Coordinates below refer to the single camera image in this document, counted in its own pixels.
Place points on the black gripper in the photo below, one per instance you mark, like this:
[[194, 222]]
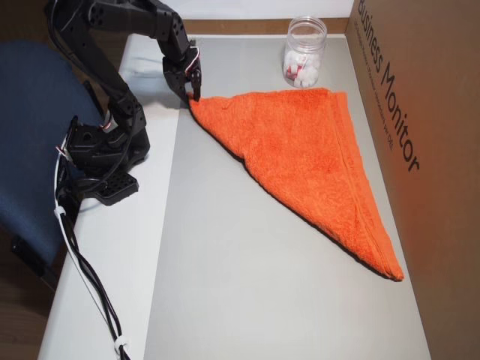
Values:
[[179, 79]]

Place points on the orange terry towel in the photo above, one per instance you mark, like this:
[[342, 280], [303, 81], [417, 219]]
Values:
[[300, 157]]

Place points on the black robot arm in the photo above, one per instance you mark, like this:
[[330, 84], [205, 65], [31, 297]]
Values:
[[97, 67]]

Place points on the black perforated clamp plate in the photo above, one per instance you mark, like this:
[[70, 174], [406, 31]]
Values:
[[116, 185]]

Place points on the clear plastic jar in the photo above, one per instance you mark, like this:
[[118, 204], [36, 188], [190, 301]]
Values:
[[303, 48]]

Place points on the blue office chair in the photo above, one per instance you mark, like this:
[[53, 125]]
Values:
[[30, 131]]

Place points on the grey table mat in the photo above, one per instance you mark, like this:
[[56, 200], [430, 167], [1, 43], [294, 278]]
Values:
[[232, 281]]

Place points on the brown Business Monitor cardboard box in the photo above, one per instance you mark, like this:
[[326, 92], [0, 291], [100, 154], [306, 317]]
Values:
[[442, 225]]

